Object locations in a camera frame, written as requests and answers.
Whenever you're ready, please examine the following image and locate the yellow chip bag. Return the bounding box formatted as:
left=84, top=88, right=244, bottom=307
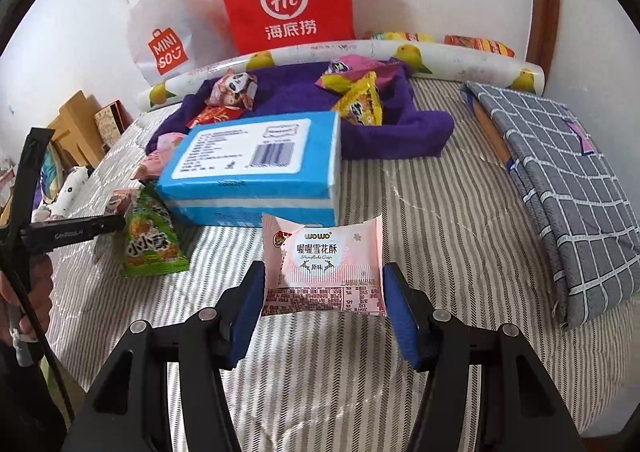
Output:
left=370, top=30, right=437, bottom=43

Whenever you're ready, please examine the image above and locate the blue tissue pack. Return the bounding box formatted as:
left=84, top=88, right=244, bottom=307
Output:
left=154, top=110, right=342, bottom=227

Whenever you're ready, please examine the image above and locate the wooden board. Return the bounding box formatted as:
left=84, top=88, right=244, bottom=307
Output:
left=470, top=99, right=516, bottom=173

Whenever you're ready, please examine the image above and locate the orange chip bag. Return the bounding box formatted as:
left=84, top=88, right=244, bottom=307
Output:
left=444, top=34, right=516, bottom=58

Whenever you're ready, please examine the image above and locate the duck print rolled mat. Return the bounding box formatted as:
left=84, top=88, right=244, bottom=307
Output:
left=136, top=39, right=543, bottom=110

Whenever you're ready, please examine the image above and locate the pink packet with white print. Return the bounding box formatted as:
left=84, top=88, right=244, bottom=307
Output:
left=146, top=131, right=189, bottom=159

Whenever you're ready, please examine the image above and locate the white flower print plush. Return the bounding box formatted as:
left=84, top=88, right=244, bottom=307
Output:
left=47, top=167, right=92, bottom=220

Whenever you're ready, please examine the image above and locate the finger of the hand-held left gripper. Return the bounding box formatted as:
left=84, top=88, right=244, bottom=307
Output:
left=90, top=215, right=127, bottom=245

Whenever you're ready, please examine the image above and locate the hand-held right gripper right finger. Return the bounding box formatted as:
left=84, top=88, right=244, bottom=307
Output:
left=382, top=262, right=586, bottom=452

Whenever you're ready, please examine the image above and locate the person's left hand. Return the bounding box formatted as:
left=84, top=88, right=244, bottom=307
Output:
left=0, top=254, right=54, bottom=348

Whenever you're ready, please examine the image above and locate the patterned gift box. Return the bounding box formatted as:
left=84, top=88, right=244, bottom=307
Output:
left=94, top=102, right=134, bottom=143

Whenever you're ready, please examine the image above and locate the purple and pink snack packet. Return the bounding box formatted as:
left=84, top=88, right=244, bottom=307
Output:
left=326, top=54, right=397, bottom=78

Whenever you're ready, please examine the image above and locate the pale pink pastry packet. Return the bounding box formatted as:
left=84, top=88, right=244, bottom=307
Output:
left=261, top=213, right=387, bottom=319

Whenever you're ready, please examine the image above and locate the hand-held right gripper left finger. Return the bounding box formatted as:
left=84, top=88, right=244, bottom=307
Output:
left=60, top=262, right=266, bottom=452

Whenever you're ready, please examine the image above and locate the panda face snack packet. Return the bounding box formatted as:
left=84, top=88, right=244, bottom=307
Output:
left=206, top=70, right=259, bottom=111

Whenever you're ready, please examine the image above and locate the pink and red snack packet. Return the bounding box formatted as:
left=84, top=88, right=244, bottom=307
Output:
left=131, top=152, right=167, bottom=183

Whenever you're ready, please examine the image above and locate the colourful patterned pillow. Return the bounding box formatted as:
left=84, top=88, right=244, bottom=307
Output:
left=39, top=152, right=64, bottom=205

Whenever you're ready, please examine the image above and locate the yellow snack packet with dark print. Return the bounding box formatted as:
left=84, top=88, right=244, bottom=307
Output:
left=331, top=74, right=384, bottom=129

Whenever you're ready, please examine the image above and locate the plain yellow snack packet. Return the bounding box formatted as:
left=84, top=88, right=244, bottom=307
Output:
left=319, top=72, right=377, bottom=93

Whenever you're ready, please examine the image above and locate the green snack packet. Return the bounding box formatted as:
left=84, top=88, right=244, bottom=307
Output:
left=121, top=183, right=191, bottom=279

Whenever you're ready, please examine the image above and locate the striped bed mattress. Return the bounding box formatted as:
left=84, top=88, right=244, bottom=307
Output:
left=45, top=76, right=640, bottom=452

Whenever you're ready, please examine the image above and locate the white plastic shopping bag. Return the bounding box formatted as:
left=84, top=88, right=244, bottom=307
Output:
left=114, top=0, right=238, bottom=87

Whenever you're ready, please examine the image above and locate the brown wooden door frame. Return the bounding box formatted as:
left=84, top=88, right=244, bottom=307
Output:
left=527, top=0, right=561, bottom=78

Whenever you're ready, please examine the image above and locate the purple cloth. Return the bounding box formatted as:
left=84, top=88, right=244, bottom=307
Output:
left=146, top=59, right=455, bottom=160

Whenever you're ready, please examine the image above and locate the grey checked folded sheet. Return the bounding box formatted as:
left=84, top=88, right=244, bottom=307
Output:
left=460, top=80, right=640, bottom=331

